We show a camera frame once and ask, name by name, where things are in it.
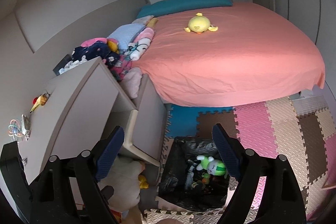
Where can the left black gripper arm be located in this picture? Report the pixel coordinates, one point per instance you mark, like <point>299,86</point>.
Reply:
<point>12,170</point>

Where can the green frog plush toy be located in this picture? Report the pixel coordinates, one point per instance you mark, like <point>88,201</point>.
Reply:
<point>212,166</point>

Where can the white pink plush toy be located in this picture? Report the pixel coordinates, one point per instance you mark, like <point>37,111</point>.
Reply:
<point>140,44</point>

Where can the white duck plush toy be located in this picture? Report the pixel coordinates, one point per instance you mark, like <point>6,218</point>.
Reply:
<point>123,177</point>

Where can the beige desk with shelves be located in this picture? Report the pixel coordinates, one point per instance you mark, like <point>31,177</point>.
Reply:
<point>85,104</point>

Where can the black lined trash bin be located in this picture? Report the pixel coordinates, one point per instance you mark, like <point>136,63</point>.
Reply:
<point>183,185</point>

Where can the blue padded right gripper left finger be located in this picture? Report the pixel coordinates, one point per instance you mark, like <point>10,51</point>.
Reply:
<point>107,151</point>

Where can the navy blue patterned blanket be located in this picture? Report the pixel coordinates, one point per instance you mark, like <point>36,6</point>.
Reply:
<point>98,49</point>

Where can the pale pink fluffy blanket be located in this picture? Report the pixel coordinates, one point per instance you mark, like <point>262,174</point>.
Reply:
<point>131,82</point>

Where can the yellow banana toy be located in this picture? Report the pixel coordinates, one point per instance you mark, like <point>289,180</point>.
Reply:
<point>40,101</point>

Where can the white crumpled cloth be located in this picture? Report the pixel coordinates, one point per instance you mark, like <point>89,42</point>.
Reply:
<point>70,65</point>

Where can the light blue knitted blanket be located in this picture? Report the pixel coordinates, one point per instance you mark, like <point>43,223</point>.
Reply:
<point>126,34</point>

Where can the crumpled white paper wrapper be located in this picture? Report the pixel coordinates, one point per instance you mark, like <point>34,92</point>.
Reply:
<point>25,126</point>

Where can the teal blue pillow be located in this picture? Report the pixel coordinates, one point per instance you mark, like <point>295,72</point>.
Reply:
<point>167,7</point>

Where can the yellow chick plush toy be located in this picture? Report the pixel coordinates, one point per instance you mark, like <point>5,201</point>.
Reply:
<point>200,24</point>

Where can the colourful foam puzzle floor mat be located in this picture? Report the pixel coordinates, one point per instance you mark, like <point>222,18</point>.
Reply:
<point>302,129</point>

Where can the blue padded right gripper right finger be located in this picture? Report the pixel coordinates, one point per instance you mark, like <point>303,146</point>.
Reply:
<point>226,148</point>

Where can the bed with salmon pink sheet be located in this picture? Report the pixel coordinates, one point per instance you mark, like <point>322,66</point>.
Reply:
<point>255,55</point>

